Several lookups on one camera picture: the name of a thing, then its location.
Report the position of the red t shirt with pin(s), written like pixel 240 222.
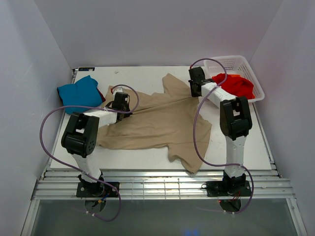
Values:
pixel 239 86

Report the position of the beige t shirt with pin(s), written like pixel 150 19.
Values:
pixel 162 120

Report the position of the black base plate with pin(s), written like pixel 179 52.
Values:
pixel 95 190
pixel 217 189

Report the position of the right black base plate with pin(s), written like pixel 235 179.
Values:
pixel 217 189

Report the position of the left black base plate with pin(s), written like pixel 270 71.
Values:
pixel 95 190

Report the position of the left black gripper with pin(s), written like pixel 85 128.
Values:
pixel 126 109

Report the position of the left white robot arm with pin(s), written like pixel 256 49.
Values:
pixel 79 137

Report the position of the white plastic basket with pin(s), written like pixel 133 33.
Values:
pixel 235 64

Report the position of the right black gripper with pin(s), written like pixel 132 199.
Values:
pixel 194 89

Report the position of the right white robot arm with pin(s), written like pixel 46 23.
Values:
pixel 235 123

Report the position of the aluminium frame rails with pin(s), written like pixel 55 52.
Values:
pixel 160 185

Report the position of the folded dark red shirt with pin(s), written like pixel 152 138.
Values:
pixel 101 96

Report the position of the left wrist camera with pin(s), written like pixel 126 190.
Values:
pixel 117 89

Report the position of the folded blue t shirt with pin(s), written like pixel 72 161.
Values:
pixel 82 93

